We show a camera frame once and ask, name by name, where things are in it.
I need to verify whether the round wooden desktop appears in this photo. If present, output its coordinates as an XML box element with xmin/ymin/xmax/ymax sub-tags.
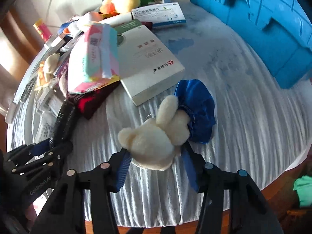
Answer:
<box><xmin>84</xmin><ymin>151</ymin><xmax>312</xmax><ymax>234</ymax></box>

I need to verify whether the black long case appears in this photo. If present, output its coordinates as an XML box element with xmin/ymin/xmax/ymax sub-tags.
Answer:
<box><xmin>49</xmin><ymin>102</ymin><xmax>78</xmax><ymax>147</ymax></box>

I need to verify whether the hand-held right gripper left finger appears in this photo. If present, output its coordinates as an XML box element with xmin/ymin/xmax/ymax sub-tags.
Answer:
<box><xmin>32</xmin><ymin>150</ymin><xmax>133</xmax><ymax>234</ymax></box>

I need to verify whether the yellow red tube canister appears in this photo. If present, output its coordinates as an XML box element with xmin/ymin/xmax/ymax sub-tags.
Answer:
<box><xmin>33</xmin><ymin>19</ymin><xmax>53</xmax><ymax>42</ymax></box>

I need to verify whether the green cloth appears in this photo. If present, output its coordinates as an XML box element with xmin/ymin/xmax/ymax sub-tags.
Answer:
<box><xmin>294</xmin><ymin>175</ymin><xmax>312</xmax><ymax>207</ymax></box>

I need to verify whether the white goose plush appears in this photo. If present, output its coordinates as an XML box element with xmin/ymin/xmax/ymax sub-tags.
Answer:
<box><xmin>77</xmin><ymin>12</ymin><xmax>103</xmax><ymax>32</ymax></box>

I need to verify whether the long beige box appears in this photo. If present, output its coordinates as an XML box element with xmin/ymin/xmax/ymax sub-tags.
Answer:
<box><xmin>117</xmin><ymin>24</ymin><xmax>186</xmax><ymax>106</ymax></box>

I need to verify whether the white blue medicine box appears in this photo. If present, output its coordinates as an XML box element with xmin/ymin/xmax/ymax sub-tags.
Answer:
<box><xmin>131</xmin><ymin>2</ymin><xmax>187</xmax><ymax>28</ymax></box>

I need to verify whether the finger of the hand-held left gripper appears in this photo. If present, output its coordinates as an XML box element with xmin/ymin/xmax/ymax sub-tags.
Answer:
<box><xmin>6</xmin><ymin>138</ymin><xmax>53</xmax><ymax>162</ymax></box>
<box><xmin>11</xmin><ymin>141</ymin><xmax>74</xmax><ymax>175</ymax></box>

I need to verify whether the blue plastic crate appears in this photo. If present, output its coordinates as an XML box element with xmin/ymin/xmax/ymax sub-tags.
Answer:
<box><xmin>178</xmin><ymin>0</ymin><xmax>312</xmax><ymax>89</ymax></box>

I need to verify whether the yellow duck plush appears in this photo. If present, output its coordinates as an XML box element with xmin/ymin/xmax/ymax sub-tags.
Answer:
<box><xmin>99</xmin><ymin>0</ymin><xmax>141</xmax><ymax>15</ymax></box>

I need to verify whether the yellow packet cream plush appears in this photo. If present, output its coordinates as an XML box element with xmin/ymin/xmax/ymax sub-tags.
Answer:
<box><xmin>36</xmin><ymin>53</ymin><xmax>61</xmax><ymax>88</ymax></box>

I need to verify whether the white printed packet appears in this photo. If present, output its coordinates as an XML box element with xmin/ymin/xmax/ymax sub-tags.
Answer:
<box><xmin>34</xmin><ymin>117</ymin><xmax>56</xmax><ymax>144</ymax></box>

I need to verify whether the blue feather tuft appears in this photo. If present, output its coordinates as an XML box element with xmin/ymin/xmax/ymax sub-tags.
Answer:
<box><xmin>58</xmin><ymin>22</ymin><xmax>74</xmax><ymax>33</ymax></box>

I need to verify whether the white bear plush blue dress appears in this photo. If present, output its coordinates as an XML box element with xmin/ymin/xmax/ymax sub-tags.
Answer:
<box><xmin>118</xmin><ymin>79</ymin><xmax>216</xmax><ymax>171</ymax></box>

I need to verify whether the dark red knitted cloth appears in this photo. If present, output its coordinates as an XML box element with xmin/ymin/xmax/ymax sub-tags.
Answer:
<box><xmin>65</xmin><ymin>79</ymin><xmax>121</xmax><ymax>120</ymax></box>

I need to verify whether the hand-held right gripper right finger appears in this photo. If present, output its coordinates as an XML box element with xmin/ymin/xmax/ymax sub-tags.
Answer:
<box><xmin>182</xmin><ymin>146</ymin><xmax>284</xmax><ymax>234</ymax></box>

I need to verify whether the pink tissue packet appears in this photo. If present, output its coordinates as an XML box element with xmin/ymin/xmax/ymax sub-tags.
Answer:
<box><xmin>67</xmin><ymin>22</ymin><xmax>121</xmax><ymax>95</ymax></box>

